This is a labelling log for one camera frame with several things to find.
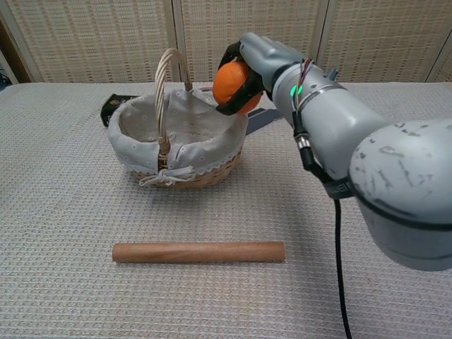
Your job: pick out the wooden rolling pin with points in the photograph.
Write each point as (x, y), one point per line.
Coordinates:
(198, 252)

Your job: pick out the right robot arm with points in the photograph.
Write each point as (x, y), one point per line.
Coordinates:
(370, 152)

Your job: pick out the orange fruit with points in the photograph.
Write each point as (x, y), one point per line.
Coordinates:
(231, 84)

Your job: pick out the fabric-lined wicker basket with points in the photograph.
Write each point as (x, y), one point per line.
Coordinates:
(176, 141)

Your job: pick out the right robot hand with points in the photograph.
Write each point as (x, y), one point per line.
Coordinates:
(257, 67)

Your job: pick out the small dark box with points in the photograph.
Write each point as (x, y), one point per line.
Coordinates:
(113, 106)

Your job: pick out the white woven tablecloth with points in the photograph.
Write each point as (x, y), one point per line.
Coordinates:
(176, 212)

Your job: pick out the woven folding screen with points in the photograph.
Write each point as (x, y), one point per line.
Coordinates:
(226, 40)

